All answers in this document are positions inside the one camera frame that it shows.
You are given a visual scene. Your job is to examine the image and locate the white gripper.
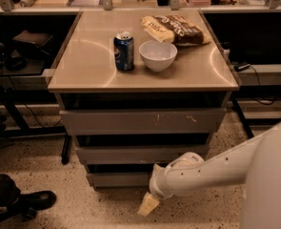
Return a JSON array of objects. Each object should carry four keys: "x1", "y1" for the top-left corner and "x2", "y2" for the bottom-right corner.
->
[{"x1": 137, "y1": 152, "x2": 204, "y2": 217}]

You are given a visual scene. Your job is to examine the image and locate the grey bottom drawer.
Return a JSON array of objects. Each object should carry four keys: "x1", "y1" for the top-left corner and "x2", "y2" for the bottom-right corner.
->
[{"x1": 87, "y1": 172, "x2": 152, "y2": 188}]

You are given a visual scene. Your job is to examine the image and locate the grey drawer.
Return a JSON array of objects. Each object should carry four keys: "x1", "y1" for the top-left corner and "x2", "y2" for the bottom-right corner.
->
[
  {"x1": 87, "y1": 172, "x2": 152, "y2": 188},
  {"x1": 60, "y1": 108, "x2": 226, "y2": 135},
  {"x1": 75, "y1": 144, "x2": 210, "y2": 164}
]

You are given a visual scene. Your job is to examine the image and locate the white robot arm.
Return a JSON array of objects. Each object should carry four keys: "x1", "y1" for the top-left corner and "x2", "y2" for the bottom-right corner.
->
[{"x1": 138, "y1": 122, "x2": 281, "y2": 229}]

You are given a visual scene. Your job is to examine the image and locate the grey middle drawer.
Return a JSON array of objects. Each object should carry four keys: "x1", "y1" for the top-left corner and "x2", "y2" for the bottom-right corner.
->
[{"x1": 75, "y1": 144, "x2": 210, "y2": 164}]

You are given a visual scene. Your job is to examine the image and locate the grey top drawer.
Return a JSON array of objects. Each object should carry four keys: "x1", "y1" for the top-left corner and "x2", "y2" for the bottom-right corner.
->
[{"x1": 60, "y1": 108, "x2": 226, "y2": 135}]

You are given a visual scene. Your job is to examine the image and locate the grey drawer cabinet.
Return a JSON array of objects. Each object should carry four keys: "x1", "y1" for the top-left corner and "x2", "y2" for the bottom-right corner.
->
[{"x1": 47, "y1": 9, "x2": 240, "y2": 191}]

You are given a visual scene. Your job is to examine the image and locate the black desk leg left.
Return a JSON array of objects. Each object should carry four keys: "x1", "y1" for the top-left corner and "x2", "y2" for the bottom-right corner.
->
[{"x1": 61, "y1": 135, "x2": 71, "y2": 165}]

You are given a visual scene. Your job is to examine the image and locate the black desk leg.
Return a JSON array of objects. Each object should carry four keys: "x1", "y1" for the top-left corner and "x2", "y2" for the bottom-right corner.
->
[
  {"x1": 61, "y1": 135, "x2": 71, "y2": 165},
  {"x1": 231, "y1": 98, "x2": 254, "y2": 138}
]

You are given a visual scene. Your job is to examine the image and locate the black desk leg right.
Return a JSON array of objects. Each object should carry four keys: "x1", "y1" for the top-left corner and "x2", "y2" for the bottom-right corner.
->
[{"x1": 231, "y1": 98, "x2": 254, "y2": 138}]

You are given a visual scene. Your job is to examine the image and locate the black shoe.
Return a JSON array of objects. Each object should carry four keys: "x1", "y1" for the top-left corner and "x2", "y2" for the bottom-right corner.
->
[{"x1": 19, "y1": 191, "x2": 56, "y2": 210}]

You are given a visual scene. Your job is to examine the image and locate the white bowl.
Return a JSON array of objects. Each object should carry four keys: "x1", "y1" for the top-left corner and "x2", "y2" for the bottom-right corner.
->
[{"x1": 139, "y1": 40, "x2": 177, "y2": 72}]

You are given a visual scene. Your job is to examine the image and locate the blue soda can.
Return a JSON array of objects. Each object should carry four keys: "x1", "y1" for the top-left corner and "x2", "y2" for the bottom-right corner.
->
[{"x1": 113, "y1": 31, "x2": 134, "y2": 72}]

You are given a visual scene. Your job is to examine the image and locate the black power adapter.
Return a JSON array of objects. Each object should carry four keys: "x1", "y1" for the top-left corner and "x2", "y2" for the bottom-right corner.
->
[{"x1": 233, "y1": 62, "x2": 250, "y2": 73}]

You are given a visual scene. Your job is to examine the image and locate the brown chip bag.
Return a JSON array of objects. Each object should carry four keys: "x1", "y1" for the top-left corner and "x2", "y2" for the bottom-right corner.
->
[{"x1": 141, "y1": 15, "x2": 211, "y2": 47}]

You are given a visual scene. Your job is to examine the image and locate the black headphones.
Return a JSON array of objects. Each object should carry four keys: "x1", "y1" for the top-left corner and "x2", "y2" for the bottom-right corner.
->
[{"x1": 4, "y1": 55, "x2": 27, "y2": 71}]

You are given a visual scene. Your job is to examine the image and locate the dark box under desk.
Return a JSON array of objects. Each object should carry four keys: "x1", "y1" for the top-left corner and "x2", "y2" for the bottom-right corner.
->
[{"x1": 12, "y1": 31, "x2": 53, "y2": 52}]

